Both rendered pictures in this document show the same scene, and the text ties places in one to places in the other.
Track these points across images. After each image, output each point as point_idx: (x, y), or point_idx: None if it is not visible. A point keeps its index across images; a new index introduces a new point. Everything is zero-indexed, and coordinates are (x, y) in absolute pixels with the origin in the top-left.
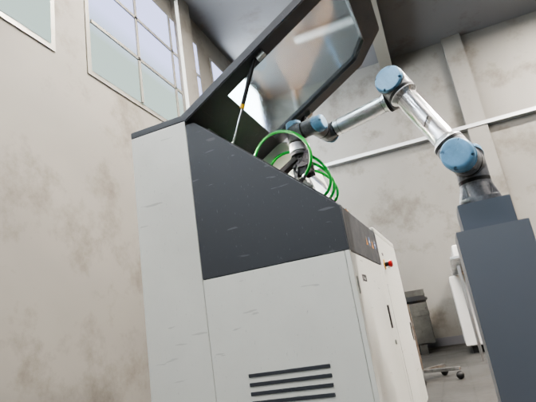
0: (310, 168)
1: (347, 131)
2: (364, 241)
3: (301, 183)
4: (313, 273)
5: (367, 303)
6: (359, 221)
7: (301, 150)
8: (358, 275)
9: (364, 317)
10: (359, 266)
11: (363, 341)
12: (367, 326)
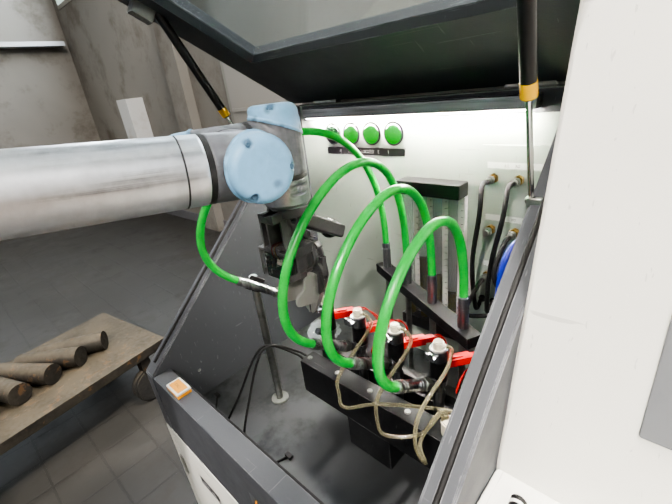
0: (262, 267)
1: (164, 212)
2: (243, 492)
3: (184, 301)
4: None
5: (209, 502)
6: (222, 449)
7: (267, 207)
8: (188, 462)
9: (193, 488)
10: (194, 463)
11: None
12: (200, 501)
